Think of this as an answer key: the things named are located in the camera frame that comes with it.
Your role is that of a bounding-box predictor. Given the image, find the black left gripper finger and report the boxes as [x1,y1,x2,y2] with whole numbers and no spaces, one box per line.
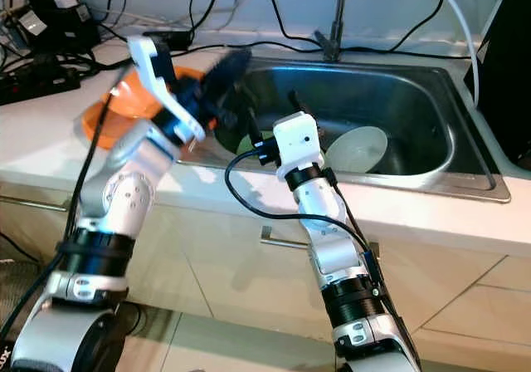
[197,71,246,107]
[201,48,254,82]

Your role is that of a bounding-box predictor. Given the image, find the orange plastic plate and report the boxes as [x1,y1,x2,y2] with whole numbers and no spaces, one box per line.
[81,102,135,150]

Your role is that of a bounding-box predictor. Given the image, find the white faucet hose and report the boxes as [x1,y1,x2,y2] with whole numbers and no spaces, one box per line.
[415,0,482,107]

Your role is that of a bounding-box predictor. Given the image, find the black power strip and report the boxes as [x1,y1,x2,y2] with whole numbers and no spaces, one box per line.
[0,65,82,109]

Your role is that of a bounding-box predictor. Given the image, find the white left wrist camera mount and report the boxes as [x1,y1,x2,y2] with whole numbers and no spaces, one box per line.
[127,36,206,140]

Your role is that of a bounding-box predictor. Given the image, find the black charger with white labels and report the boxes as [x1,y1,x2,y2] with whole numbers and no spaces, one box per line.
[8,0,105,55]

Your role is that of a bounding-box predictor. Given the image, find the black appliance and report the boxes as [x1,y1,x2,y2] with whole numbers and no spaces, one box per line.
[465,0,531,169]

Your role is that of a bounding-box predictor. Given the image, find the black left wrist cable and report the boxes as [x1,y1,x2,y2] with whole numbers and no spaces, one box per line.
[0,81,125,356]

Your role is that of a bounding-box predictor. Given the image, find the wire grille floor fan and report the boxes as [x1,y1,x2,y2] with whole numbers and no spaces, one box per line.
[0,260,52,372]

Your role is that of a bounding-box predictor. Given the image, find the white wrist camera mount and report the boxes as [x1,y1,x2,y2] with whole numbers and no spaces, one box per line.
[127,36,206,140]
[272,112,323,180]

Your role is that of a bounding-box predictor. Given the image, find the stainless steel sink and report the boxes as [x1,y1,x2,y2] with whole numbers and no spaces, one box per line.
[174,56,511,204]

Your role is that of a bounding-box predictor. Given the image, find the metal sink faucet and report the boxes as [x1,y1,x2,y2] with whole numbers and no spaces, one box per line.
[314,0,366,63]

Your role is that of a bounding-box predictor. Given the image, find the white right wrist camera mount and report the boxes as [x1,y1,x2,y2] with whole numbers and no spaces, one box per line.
[272,112,323,180]

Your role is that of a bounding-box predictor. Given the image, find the green plastic plate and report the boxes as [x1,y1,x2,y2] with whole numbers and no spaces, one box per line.
[234,131,279,156]

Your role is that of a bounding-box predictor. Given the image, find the translucent grey bowl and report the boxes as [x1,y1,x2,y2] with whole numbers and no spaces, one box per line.
[324,125,389,174]

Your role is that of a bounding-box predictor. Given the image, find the small black power adapter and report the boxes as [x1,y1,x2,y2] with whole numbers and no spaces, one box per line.
[145,30,192,51]

